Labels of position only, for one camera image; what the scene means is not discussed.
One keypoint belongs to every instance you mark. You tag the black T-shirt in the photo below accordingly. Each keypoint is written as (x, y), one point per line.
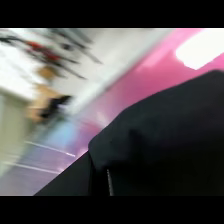
(166, 140)

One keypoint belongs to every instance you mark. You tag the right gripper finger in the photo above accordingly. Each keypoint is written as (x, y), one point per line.
(80, 180)

